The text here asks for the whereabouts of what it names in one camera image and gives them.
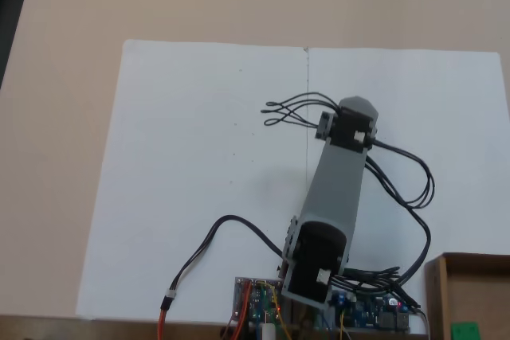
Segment green dice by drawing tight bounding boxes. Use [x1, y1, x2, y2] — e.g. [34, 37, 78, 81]
[451, 322, 480, 340]

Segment circuit board with blue parts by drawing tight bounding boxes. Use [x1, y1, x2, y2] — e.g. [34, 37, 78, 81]
[330, 289, 413, 335]

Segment yellow jumper wire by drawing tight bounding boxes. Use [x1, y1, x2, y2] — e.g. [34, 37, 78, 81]
[257, 281, 290, 340]

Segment long black servo cable bundle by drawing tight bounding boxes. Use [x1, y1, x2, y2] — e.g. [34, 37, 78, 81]
[338, 139, 436, 297]

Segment white paper sheet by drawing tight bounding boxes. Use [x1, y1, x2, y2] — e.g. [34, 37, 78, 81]
[75, 39, 504, 335]

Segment brown cardboard box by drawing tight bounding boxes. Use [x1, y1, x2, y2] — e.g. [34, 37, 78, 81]
[425, 252, 510, 340]

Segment circuit board with orange wires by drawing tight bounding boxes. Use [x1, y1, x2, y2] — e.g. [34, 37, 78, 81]
[232, 276, 286, 335]

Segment short looped black servo cables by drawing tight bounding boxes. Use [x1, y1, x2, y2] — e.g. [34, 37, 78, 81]
[260, 92, 344, 127]

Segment black and orange servo cable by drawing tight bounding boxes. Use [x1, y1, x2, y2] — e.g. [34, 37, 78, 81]
[157, 215, 286, 340]

